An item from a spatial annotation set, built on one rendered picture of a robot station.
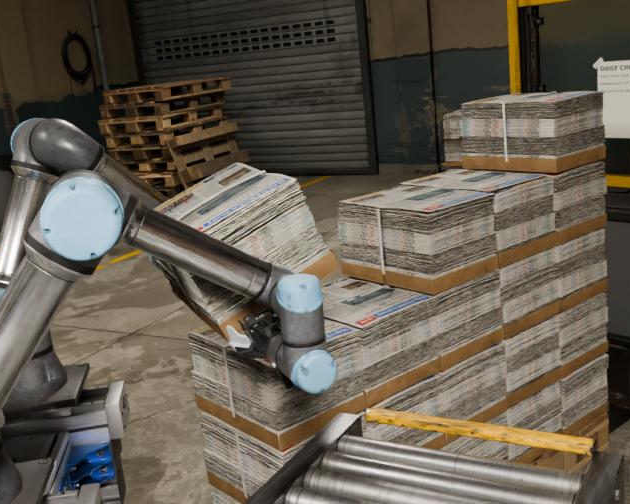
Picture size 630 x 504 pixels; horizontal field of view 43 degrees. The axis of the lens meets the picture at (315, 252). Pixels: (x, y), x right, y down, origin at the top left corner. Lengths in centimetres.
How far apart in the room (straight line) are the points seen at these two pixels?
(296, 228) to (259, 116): 852
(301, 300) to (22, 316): 43
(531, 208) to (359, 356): 79
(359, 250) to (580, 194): 78
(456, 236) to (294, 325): 101
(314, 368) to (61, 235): 46
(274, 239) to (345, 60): 790
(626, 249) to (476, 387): 114
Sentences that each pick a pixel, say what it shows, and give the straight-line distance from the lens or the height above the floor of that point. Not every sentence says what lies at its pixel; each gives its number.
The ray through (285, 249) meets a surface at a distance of 165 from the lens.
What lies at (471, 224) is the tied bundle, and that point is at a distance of 231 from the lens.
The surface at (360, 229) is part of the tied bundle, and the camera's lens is 236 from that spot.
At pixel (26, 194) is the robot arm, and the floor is 125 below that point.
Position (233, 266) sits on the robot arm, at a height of 117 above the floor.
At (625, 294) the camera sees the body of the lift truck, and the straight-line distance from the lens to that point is 341.
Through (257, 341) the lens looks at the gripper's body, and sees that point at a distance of 153.
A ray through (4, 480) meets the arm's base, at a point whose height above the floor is 86.
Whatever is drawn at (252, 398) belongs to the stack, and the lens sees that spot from 198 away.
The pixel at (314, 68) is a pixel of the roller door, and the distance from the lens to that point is 966.
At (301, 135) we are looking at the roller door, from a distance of 985.
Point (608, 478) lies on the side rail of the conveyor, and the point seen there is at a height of 80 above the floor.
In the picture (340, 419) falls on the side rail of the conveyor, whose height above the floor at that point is 80.
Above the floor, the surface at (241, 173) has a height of 126.
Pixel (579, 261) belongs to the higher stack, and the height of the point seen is 75.
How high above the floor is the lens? 152
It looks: 14 degrees down
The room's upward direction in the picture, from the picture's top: 6 degrees counter-clockwise
